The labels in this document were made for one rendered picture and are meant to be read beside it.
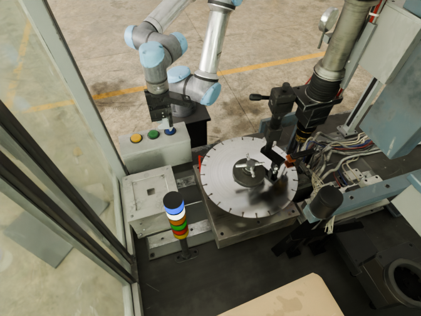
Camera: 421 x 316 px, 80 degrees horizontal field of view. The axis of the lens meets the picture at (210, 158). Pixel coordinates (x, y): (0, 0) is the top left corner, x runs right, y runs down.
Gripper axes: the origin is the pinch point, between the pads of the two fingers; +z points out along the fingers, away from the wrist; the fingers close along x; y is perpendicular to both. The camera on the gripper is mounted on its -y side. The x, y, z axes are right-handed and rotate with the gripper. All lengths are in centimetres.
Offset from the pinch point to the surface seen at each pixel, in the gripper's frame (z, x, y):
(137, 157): 4.8, 6.9, 16.0
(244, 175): -4.8, 33.7, -17.8
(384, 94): -41, 45, -41
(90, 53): 91, -246, 59
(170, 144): 2.0, 7.0, 2.1
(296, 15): 91, -261, -233
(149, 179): 1.7, 21.3, 13.0
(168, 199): -24, 46, 8
